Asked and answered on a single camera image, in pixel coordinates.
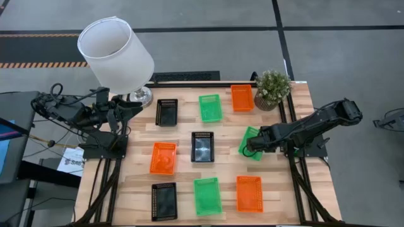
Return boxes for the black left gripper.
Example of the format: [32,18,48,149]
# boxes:
[105,94,144,127]

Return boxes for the orange plastic basket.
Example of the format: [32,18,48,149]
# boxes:
[149,142,177,176]
[230,84,255,113]
[235,175,264,214]

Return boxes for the green plastic basket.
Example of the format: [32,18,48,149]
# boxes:
[198,93,224,124]
[193,177,223,217]
[237,125,264,162]

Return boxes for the black plastic basket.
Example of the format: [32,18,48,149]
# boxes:
[150,182,179,222]
[190,131,215,163]
[155,98,179,127]

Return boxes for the white shade table lamp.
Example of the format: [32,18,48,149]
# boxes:
[77,16,155,108]

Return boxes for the potted plant in ribbed pot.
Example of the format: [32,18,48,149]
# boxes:
[253,69,293,112]

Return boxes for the black floor grate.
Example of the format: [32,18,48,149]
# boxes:
[150,71,221,83]

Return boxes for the white printed paper sheet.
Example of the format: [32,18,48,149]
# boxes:
[56,147,85,177]

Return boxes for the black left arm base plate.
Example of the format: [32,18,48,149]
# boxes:
[78,131,129,160]

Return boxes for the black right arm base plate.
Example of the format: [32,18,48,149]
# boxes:
[295,134,329,158]

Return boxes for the black frame struts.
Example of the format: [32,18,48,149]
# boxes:
[277,93,342,225]
[73,157,127,226]

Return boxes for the black frame rail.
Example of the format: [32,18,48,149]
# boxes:
[145,82,257,88]

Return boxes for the yellow cable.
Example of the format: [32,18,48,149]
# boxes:
[28,134,78,149]

